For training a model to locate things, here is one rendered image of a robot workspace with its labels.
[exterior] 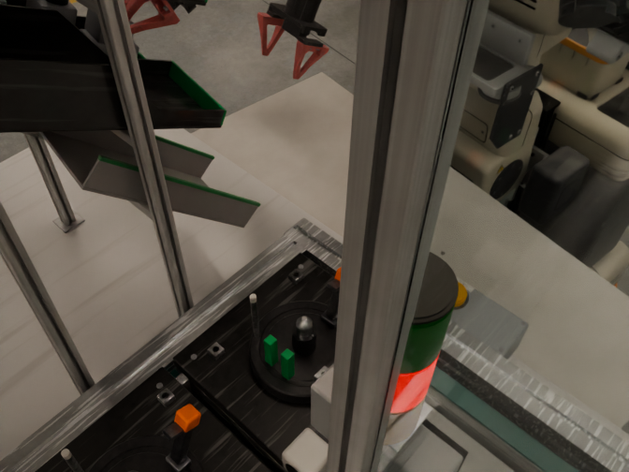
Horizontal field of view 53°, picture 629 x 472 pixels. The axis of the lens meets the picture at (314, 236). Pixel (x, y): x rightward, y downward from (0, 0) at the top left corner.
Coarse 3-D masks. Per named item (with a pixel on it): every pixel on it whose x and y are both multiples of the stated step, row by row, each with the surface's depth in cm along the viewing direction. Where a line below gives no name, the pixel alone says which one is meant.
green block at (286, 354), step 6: (282, 354) 73; (288, 354) 73; (282, 360) 74; (288, 360) 73; (294, 360) 75; (282, 366) 75; (288, 366) 74; (294, 366) 76; (282, 372) 76; (288, 372) 75; (294, 372) 77; (288, 378) 76
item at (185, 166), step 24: (72, 144) 79; (96, 144) 83; (120, 144) 86; (168, 144) 91; (72, 168) 73; (96, 168) 70; (120, 168) 72; (168, 168) 94; (192, 168) 97; (96, 192) 72; (120, 192) 74; (144, 192) 76; (168, 192) 79; (192, 192) 82; (216, 192) 84; (216, 216) 88; (240, 216) 91
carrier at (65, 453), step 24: (144, 384) 78; (168, 384) 78; (120, 408) 76; (144, 408) 76; (168, 408) 76; (96, 432) 74; (120, 432) 74; (144, 432) 74; (216, 432) 74; (72, 456) 63; (96, 456) 72; (120, 456) 71; (144, 456) 70; (168, 456) 70; (192, 456) 70; (216, 456) 73; (240, 456) 73
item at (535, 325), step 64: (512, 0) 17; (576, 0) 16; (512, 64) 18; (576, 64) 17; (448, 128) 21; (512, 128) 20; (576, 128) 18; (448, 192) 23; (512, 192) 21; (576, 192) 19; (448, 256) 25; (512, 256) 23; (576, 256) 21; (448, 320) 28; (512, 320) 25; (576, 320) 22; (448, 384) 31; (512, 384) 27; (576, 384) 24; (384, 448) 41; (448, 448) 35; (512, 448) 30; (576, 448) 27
